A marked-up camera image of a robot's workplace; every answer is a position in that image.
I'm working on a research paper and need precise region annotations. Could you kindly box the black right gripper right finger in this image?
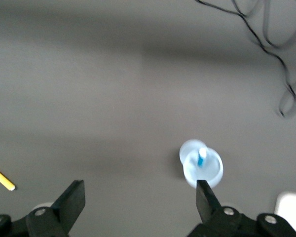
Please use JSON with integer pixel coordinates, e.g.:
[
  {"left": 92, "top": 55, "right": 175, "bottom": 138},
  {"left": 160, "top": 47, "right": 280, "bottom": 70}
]
[{"left": 187, "top": 179, "right": 296, "bottom": 237}]

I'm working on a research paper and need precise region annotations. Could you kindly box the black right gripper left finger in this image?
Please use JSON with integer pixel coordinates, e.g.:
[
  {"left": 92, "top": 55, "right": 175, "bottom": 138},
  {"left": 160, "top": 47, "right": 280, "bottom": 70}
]
[{"left": 0, "top": 179, "right": 86, "bottom": 237}]

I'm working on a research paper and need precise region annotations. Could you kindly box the blue marker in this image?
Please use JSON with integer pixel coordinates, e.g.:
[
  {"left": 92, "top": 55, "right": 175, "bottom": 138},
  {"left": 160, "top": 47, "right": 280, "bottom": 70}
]
[{"left": 196, "top": 147, "right": 208, "bottom": 168}]

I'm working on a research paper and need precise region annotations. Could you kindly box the light blue plastic cup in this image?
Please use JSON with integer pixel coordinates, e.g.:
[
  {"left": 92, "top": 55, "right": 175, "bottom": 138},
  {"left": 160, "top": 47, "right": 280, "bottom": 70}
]
[{"left": 179, "top": 139, "right": 224, "bottom": 190}]

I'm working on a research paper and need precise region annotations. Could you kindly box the yellow marker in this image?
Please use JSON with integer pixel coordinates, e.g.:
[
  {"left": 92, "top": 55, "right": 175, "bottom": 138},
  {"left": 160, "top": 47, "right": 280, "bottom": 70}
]
[{"left": 0, "top": 163, "right": 16, "bottom": 192}]

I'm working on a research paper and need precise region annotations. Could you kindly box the thin black loose cable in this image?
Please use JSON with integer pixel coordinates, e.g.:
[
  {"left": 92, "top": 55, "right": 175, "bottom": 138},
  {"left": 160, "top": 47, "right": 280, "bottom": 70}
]
[{"left": 195, "top": 0, "right": 296, "bottom": 119}]

